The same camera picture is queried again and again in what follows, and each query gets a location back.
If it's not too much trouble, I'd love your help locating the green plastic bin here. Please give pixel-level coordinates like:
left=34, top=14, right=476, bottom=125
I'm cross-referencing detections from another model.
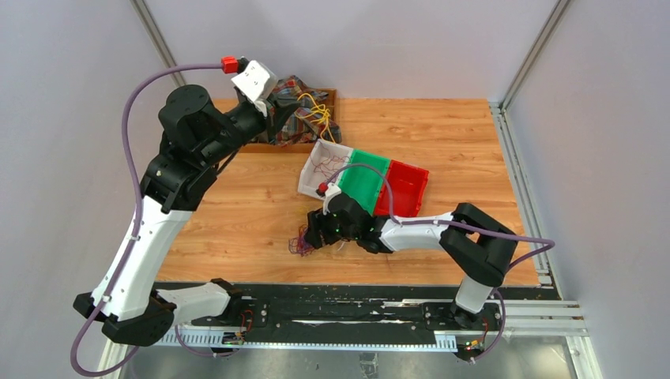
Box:
left=337, top=149, right=391, bottom=214

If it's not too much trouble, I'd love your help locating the white plastic bin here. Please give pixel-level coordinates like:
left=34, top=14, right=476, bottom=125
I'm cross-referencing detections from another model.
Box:
left=297, top=140, right=354, bottom=199

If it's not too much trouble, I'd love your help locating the plaid shirt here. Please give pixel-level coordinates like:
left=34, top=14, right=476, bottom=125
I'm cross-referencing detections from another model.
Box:
left=258, top=75, right=342, bottom=146

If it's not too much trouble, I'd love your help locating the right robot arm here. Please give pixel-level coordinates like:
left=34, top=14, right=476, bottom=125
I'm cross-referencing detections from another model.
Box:
left=302, top=194, right=518, bottom=329

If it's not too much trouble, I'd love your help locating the aluminium frame rail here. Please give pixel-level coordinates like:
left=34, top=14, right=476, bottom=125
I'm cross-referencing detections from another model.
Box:
left=94, top=292, right=603, bottom=379

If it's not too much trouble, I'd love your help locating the wooden tray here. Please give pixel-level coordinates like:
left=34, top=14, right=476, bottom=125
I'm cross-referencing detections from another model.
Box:
left=240, top=88, right=341, bottom=153

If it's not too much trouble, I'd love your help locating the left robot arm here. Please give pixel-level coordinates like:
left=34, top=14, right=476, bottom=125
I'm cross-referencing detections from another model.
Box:
left=73, top=84, right=299, bottom=347

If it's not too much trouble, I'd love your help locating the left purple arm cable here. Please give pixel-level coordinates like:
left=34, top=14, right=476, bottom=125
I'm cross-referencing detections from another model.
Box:
left=70, top=56, right=242, bottom=377

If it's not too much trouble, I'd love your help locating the yellow cable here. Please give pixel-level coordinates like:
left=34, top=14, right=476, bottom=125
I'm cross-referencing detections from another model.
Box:
left=295, top=92, right=339, bottom=144

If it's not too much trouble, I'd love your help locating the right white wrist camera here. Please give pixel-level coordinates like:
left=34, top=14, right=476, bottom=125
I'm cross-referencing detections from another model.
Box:
left=316, top=182, right=341, bottom=215

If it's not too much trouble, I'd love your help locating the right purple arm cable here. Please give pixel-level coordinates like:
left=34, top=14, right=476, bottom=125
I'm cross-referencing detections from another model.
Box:
left=316, top=163, right=556, bottom=363

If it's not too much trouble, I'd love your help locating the coloured cable bundle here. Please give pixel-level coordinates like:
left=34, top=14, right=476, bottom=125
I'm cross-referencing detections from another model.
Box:
left=288, top=224, right=318, bottom=258

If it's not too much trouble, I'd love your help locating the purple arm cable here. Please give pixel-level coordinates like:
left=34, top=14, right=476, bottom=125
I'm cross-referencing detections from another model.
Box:
left=70, top=56, right=242, bottom=377
left=316, top=163, right=556, bottom=363

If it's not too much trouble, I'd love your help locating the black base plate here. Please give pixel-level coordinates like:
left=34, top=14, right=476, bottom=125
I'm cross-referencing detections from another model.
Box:
left=190, top=283, right=505, bottom=347

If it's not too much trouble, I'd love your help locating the red plastic bin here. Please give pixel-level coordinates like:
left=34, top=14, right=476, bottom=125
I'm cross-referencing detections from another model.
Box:
left=385, top=159, right=429, bottom=217

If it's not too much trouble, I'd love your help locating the red cable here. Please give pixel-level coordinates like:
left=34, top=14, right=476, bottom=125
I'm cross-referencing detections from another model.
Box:
left=308, top=146, right=349, bottom=182

